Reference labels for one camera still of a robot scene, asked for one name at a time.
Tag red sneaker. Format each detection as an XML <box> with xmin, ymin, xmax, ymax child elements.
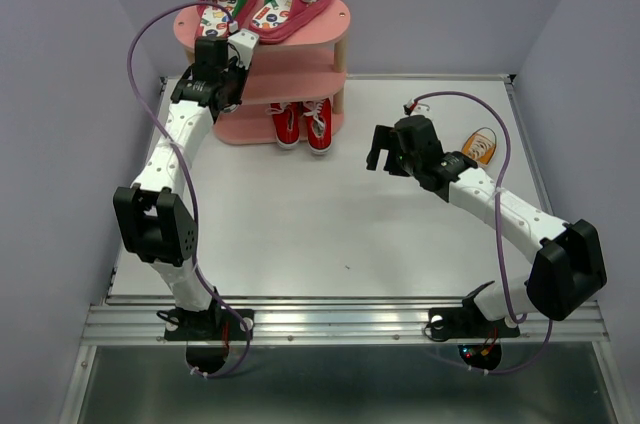
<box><xmin>267</xmin><ymin>102</ymin><xmax>300</xmax><ymax>150</ymax></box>
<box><xmin>302</xmin><ymin>98</ymin><xmax>332</xmax><ymax>155</ymax></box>

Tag orange sneaker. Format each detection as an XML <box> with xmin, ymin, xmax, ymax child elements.
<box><xmin>461</xmin><ymin>127</ymin><xmax>497</xmax><ymax>167</ymax></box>

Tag pink sandal one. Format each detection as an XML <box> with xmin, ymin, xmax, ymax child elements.
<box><xmin>249</xmin><ymin>0</ymin><xmax>334</xmax><ymax>45</ymax></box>
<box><xmin>194</xmin><ymin>0</ymin><xmax>258</xmax><ymax>38</ymax></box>

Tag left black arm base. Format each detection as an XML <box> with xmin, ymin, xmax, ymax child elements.
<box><xmin>156</xmin><ymin>307</ymin><xmax>255</xmax><ymax>379</ymax></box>

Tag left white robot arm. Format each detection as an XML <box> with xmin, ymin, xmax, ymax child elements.
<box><xmin>113</xmin><ymin>30</ymin><xmax>259</xmax><ymax>338</ymax></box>

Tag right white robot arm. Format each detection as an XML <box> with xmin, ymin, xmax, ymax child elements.
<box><xmin>366</xmin><ymin>115</ymin><xmax>607</xmax><ymax>334</ymax></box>

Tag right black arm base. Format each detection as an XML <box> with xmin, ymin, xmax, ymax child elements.
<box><xmin>422</xmin><ymin>281</ymin><xmax>520</xmax><ymax>374</ymax></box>

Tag pink three-tier shoe shelf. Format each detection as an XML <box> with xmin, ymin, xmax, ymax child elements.
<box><xmin>172</xmin><ymin>0</ymin><xmax>353</xmax><ymax>147</ymax></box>

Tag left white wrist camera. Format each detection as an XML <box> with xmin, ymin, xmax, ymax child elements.
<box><xmin>227</xmin><ymin>29</ymin><xmax>259</xmax><ymax>70</ymax></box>

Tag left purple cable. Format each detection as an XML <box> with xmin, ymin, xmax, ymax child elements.
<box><xmin>127</xmin><ymin>0</ymin><xmax>254</xmax><ymax>380</ymax></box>

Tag aluminium mounting rail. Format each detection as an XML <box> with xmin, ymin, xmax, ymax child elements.
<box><xmin>82</xmin><ymin>295</ymin><xmax>612</xmax><ymax>345</ymax></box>

